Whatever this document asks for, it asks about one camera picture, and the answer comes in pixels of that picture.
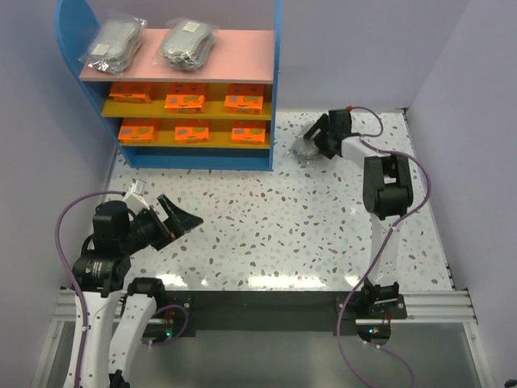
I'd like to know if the orange sponge box on shelf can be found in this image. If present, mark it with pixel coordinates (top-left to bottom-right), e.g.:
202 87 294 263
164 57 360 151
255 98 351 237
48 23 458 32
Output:
118 117 161 144

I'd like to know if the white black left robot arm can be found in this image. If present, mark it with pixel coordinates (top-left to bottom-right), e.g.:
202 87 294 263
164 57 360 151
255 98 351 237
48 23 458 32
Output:
61 191 204 387

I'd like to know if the orange sponge box bottom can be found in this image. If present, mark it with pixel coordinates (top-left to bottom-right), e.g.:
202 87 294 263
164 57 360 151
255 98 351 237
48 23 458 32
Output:
164 82 208 113

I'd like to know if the orange sponge box hidden lowest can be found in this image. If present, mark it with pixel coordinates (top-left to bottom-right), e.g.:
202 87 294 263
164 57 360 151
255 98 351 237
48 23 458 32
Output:
224 83 265 115

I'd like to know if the aluminium frame rail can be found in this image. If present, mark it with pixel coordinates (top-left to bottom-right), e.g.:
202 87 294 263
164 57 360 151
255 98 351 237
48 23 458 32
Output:
32 288 476 387

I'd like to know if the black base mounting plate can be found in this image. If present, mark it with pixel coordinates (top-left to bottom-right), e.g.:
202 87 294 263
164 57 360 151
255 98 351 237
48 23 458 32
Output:
144 290 408 342

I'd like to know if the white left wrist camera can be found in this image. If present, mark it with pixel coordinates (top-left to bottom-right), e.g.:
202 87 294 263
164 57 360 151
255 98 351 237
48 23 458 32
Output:
124 179 149 214

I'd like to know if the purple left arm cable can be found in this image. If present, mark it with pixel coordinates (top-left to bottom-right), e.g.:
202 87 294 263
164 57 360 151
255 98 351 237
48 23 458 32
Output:
54 190 187 388

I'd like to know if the silver sponge pack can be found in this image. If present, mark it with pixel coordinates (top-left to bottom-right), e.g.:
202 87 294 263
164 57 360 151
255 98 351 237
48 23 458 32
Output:
81 17 147 75
290 137 321 165
152 18 219 73

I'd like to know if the silver sponge pack top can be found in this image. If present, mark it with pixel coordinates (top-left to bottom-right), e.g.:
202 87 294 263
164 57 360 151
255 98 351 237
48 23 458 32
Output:
290 137 321 165

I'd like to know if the orange sponge box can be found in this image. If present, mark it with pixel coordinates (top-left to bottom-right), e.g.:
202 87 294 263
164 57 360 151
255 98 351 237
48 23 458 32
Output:
174 119 209 143
118 117 161 144
164 82 208 113
230 120 267 145
108 82 153 103

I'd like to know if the blue pink yellow shelf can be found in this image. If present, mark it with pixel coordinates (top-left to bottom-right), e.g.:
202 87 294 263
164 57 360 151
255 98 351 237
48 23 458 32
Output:
54 1 280 171

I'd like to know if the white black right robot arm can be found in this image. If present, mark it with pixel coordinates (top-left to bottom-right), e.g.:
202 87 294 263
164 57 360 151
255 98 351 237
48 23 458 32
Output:
303 107 414 316

